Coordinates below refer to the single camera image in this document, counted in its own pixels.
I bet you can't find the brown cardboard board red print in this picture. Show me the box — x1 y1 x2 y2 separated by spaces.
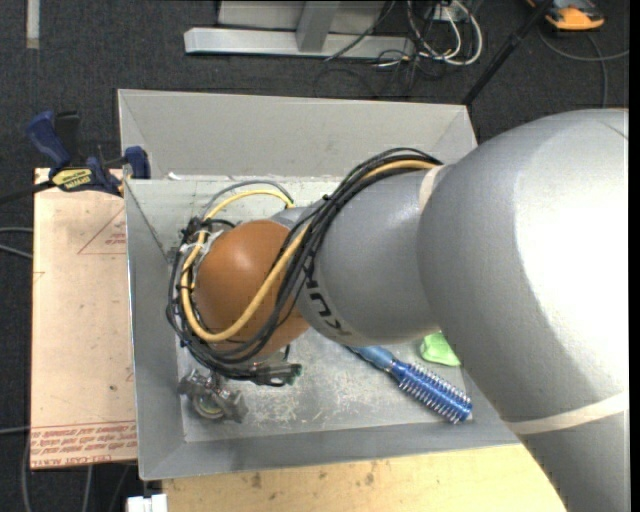
29 167 139 471

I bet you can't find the blue round hairbrush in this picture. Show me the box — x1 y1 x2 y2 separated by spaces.
348 344 474 426

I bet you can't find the light green cloth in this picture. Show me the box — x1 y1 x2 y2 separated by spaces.
418 331 462 369

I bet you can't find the grey metal bin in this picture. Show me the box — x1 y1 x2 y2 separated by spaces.
117 88 524 482

